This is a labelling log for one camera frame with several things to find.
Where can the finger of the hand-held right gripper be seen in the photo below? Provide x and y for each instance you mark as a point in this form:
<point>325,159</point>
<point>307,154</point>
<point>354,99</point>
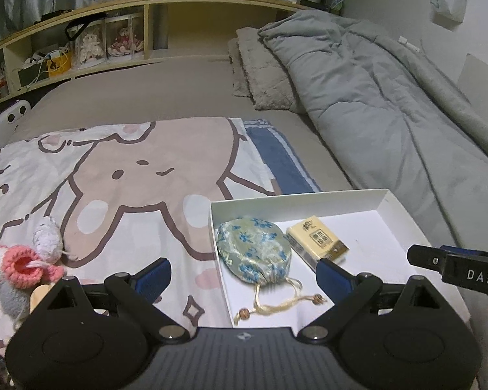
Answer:
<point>425,256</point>

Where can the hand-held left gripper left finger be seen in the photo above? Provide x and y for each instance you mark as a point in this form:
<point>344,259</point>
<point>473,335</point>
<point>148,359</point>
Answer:
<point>156,276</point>

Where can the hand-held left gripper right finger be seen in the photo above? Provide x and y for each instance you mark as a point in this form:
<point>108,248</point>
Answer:
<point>329,276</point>

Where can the white cardboard box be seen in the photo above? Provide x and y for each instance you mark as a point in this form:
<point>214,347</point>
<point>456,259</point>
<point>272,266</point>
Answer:
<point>374,227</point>

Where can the white crochet toy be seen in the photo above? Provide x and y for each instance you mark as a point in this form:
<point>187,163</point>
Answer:
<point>46,239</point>

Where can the small yellow box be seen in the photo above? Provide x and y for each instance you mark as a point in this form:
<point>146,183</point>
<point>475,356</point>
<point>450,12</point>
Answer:
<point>315,237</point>

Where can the printed cartoon blanket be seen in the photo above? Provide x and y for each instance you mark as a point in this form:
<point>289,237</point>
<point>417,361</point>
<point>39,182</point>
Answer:
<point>146,162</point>

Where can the pink crochet toy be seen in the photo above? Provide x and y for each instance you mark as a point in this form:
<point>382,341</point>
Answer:
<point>14,262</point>

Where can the grey crochet toy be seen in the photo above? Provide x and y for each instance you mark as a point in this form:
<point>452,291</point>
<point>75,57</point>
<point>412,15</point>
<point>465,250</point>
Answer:
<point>12,302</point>

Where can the grey duvet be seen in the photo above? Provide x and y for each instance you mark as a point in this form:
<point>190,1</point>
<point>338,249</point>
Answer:
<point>374,101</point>

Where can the beige fluffy pillow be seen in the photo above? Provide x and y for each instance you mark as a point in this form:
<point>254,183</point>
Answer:
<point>236,69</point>
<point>268,73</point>

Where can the white heater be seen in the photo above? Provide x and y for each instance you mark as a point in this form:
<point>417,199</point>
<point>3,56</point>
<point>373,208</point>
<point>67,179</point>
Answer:
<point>8,124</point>

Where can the yellow bag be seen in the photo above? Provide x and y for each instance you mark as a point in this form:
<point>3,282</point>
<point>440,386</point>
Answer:
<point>59,65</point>

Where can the dark green box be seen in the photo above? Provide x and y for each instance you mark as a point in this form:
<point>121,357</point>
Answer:
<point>32,76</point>

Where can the clear doll display case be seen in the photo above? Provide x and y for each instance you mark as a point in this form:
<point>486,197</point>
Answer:
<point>124,38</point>
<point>91,46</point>

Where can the wooden headboard shelf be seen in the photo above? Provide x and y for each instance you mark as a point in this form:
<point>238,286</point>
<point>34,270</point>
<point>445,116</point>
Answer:
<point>158,24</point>

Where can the white wall paper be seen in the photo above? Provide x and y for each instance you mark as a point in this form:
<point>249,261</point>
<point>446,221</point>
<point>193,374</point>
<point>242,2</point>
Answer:
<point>482,85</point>

